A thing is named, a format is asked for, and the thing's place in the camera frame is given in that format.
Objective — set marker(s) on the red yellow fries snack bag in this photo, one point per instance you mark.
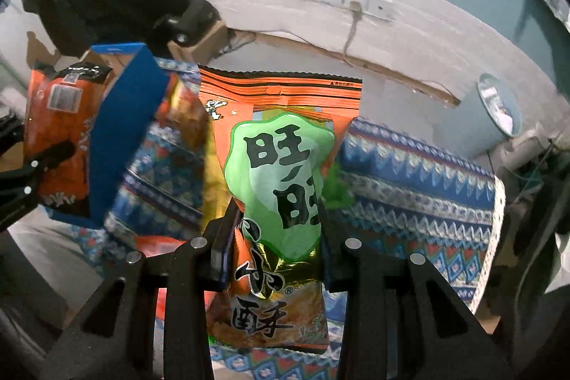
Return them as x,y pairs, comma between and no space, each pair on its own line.
176,199

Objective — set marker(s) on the small brown cardboard box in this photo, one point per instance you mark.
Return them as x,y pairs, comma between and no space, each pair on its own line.
205,50

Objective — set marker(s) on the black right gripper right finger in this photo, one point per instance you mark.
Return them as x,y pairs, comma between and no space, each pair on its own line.
402,320

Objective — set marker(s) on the light blue waste bin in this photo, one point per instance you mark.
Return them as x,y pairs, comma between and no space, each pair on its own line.
486,117

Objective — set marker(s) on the orange green rice cracker bag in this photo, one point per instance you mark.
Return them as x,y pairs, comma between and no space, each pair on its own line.
276,135

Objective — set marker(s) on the blue patterned tablecloth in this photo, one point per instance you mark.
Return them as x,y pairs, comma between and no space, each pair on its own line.
398,196

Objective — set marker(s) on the blue cardboard box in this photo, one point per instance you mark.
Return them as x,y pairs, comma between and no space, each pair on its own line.
121,124

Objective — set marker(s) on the black cylinder device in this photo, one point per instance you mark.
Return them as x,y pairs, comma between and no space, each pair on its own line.
187,28

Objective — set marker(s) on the orange snack bag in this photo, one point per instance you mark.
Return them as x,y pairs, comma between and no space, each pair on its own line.
61,108

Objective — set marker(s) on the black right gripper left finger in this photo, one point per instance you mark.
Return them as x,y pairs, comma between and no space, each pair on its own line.
112,336

